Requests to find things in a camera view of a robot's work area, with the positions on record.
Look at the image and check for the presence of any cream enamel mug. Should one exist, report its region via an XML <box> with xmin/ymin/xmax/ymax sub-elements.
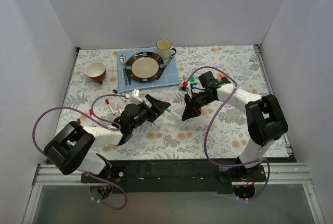
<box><xmin>156</xmin><ymin>39</ymin><xmax>176</xmax><ymax>60</ymax></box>

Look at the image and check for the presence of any dark rimmed plate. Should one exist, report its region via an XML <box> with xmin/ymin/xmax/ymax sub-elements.
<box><xmin>126</xmin><ymin>52</ymin><xmax>166</xmax><ymax>82</ymax></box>

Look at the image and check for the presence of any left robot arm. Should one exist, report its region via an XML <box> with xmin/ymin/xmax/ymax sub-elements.
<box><xmin>43</xmin><ymin>94</ymin><xmax>171</xmax><ymax>182</ymax></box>

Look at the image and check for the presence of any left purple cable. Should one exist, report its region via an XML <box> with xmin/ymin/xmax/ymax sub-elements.
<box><xmin>32</xmin><ymin>93</ymin><xmax>131</xmax><ymax>211</ymax></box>

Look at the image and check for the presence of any floral tablecloth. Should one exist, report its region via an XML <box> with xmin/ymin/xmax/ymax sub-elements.
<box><xmin>57</xmin><ymin>45</ymin><xmax>268</xmax><ymax>160</ymax></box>

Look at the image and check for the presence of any metal spoon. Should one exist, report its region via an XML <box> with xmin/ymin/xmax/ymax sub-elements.
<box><xmin>120</xmin><ymin>55</ymin><xmax>131</xmax><ymax>85</ymax></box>

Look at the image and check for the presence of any aluminium frame rail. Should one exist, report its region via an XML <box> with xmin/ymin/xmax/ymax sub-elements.
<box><xmin>22</xmin><ymin>159</ymin><xmax>325</xmax><ymax>223</ymax></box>

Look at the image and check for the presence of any teal ended white pen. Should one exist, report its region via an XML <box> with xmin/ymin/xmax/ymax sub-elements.
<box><xmin>165</xmin><ymin>108</ymin><xmax>181</xmax><ymax>119</ymax></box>

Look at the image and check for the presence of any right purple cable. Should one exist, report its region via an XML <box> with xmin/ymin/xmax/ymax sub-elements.
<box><xmin>182</xmin><ymin>66</ymin><xmax>271</xmax><ymax>202</ymax></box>

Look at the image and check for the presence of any purple cable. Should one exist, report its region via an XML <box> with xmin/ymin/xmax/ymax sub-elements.
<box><xmin>182</xmin><ymin>66</ymin><xmax>271</xmax><ymax>202</ymax></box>
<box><xmin>32</xmin><ymin>93</ymin><xmax>131</xmax><ymax>211</ymax></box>

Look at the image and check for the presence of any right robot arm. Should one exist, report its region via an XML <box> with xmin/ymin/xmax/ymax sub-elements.
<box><xmin>182</xmin><ymin>71</ymin><xmax>288</xmax><ymax>181</ymax></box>

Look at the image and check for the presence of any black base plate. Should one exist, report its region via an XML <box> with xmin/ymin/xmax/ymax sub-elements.
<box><xmin>80</xmin><ymin>157</ymin><xmax>267</xmax><ymax>195</ymax></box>

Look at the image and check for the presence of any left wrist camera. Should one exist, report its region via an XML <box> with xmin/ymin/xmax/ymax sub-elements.
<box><xmin>125</xmin><ymin>89</ymin><xmax>143</xmax><ymax>105</ymax></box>

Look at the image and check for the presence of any red bowl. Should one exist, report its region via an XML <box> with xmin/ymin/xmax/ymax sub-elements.
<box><xmin>85</xmin><ymin>61</ymin><xmax>106</xmax><ymax>84</ymax></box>

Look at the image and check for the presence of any red white pen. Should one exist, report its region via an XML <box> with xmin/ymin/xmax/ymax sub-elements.
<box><xmin>105</xmin><ymin>99</ymin><xmax>116</xmax><ymax>115</ymax></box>

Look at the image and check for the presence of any metal knife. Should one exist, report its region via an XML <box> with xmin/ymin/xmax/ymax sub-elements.
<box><xmin>165</xmin><ymin>56</ymin><xmax>173</xmax><ymax>66</ymax></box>

